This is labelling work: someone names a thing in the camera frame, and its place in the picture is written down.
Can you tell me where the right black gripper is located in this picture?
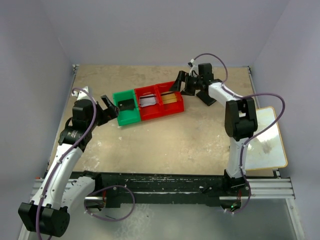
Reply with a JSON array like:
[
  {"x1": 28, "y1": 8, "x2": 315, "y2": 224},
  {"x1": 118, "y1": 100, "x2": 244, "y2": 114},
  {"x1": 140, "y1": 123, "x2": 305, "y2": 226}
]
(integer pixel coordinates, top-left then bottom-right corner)
[{"x1": 170, "y1": 70, "x2": 204, "y2": 96}]

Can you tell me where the black leather card holder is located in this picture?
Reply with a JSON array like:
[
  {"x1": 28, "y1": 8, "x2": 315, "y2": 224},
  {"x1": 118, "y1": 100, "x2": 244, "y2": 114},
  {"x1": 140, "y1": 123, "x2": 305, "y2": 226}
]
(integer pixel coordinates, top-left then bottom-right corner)
[{"x1": 196, "y1": 91, "x2": 217, "y2": 106}]

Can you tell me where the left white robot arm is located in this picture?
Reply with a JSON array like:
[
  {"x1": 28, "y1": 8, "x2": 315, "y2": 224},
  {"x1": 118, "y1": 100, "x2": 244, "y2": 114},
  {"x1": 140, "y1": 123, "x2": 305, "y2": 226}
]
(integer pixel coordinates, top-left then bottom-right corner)
[{"x1": 18, "y1": 91, "x2": 119, "y2": 237}]

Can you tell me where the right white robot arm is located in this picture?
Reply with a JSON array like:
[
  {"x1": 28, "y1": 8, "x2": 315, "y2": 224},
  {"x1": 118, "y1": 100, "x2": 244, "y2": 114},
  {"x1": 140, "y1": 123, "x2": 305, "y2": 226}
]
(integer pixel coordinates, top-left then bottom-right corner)
[{"x1": 170, "y1": 63, "x2": 258, "y2": 196}]

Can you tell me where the black card holder in bin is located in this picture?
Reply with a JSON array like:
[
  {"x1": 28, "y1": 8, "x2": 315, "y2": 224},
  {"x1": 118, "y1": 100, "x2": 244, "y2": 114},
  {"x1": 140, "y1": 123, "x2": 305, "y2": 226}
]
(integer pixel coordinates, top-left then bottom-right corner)
[{"x1": 117, "y1": 98, "x2": 136, "y2": 112}]

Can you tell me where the gold cards stack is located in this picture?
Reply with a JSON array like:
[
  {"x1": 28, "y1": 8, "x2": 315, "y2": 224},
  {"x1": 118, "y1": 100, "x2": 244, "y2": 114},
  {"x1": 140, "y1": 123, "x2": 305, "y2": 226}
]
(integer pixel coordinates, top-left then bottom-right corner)
[{"x1": 160, "y1": 91, "x2": 183, "y2": 105}]

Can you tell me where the silver cards stack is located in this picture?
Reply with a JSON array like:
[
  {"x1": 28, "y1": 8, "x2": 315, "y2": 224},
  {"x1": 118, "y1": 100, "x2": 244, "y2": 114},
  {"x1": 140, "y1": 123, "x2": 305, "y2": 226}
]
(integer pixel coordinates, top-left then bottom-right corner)
[{"x1": 139, "y1": 94, "x2": 159, "y2": 108}]

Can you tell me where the green plastic bin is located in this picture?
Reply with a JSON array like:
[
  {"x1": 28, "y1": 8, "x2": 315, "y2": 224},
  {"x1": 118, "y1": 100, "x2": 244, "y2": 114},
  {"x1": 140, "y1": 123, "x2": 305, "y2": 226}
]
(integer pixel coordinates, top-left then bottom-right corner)
[{"x1": 112, "y1": 89, "x2": 141, "y2": 126}]

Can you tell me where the right red plastic bin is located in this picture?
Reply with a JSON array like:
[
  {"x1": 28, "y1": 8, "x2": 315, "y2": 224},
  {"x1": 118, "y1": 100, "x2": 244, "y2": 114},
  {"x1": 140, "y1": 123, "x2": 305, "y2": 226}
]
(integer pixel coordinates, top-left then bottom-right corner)
[{"x1": 155, "y1": 81, "x2": 185, "y2": 116}]

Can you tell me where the red plastic bin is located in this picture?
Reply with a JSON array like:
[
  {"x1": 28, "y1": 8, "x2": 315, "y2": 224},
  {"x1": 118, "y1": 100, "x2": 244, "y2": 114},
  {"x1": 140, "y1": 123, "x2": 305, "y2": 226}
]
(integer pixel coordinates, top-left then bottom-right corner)
[
  {"x1": 134, "y1": 85, "x2": 164, "y2": 121},
  {"x1": 155, "y1": 81, "x2": 185, "y2": 116}
]

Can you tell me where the middle red plastic bin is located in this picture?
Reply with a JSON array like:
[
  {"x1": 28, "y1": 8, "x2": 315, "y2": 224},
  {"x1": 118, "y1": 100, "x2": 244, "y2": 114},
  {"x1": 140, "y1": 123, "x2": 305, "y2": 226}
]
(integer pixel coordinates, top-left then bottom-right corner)
[{"x1": 134, "y1": 85, "x2": 164, "y2": 121}]

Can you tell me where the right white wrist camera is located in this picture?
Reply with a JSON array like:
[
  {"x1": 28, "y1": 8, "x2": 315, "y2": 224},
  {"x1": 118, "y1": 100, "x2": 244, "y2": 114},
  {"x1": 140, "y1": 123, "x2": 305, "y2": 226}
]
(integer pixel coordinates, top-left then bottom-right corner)
[{"x1": 188, "y1": 58, "x2": 198, "y2": 77}]

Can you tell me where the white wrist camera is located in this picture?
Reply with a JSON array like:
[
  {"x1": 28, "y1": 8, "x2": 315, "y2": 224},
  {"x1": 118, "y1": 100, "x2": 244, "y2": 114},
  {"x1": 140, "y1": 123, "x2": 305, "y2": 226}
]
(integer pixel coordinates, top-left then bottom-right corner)
[
  {"x1": 71, "y1": 86, "x2": 92, "y2": 101},
  {"x1": 188, "y1": 58, "x2": 198, "y2": 77}
]

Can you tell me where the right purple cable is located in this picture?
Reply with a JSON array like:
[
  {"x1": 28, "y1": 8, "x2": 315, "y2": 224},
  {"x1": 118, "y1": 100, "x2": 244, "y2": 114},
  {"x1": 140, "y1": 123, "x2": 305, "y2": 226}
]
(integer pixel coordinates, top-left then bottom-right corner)
[{"x1": 188, "y1": 52, "x2": 286, "y2": 215}]

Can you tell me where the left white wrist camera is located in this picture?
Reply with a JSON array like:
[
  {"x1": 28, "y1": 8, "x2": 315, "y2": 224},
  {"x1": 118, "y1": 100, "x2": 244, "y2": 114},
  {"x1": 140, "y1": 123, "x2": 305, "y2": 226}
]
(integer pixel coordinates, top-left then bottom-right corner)
[{"x1": 71, "y1": 86, "x2": 92, "y2": 101}]

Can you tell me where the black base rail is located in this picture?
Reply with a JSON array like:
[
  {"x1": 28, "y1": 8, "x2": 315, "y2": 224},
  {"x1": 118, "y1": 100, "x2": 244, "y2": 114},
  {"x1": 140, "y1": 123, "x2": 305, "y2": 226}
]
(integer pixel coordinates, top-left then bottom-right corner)
[{"x1": 69, "y1": 170, "x2": 251, "y2": 208}]

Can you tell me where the aluminium frame profile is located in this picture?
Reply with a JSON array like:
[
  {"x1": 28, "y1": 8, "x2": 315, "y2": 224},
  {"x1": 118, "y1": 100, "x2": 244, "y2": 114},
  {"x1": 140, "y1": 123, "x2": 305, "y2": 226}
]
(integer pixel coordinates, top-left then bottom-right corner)
[{"x1": 30, "y1": 178, "x2": 295, "y2": 201}]

